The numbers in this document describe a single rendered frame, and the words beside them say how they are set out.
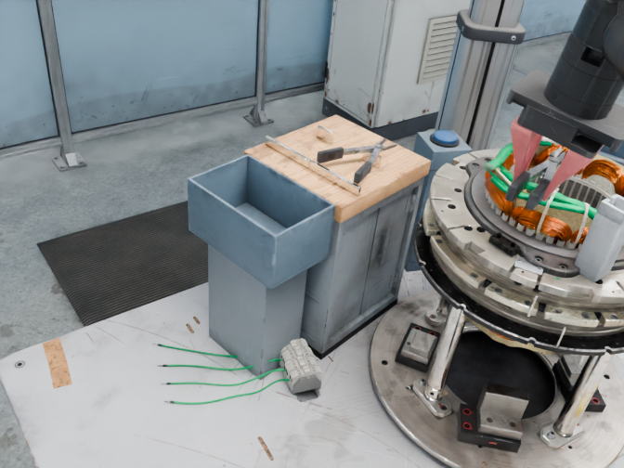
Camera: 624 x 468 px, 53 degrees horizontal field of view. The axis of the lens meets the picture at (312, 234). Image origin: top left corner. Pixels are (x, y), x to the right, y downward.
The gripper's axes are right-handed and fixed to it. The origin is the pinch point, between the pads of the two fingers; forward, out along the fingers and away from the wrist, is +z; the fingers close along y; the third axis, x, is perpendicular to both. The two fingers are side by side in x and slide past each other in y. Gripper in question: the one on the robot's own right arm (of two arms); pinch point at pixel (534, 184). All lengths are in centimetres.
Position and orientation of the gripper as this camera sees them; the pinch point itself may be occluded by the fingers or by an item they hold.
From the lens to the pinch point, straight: 64.8
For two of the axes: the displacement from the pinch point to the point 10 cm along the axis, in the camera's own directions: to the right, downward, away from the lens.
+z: -1.7, 7.4, 6.6
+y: 7.9, 5.0, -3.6
